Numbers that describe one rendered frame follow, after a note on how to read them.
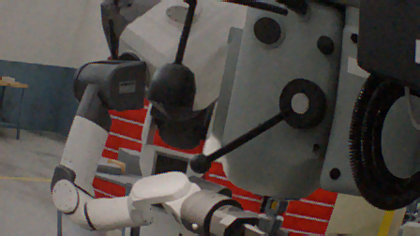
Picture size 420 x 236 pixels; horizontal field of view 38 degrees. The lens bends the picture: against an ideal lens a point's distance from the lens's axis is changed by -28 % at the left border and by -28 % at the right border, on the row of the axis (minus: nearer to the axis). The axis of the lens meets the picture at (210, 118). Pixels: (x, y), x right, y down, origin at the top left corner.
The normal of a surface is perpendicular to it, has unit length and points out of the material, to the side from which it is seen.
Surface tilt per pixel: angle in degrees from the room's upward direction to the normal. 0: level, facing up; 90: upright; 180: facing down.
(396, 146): 90
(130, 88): 86
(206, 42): 85
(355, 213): 90
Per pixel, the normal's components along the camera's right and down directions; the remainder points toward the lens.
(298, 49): -0.44, -0.04
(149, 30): 0.00, -0.50
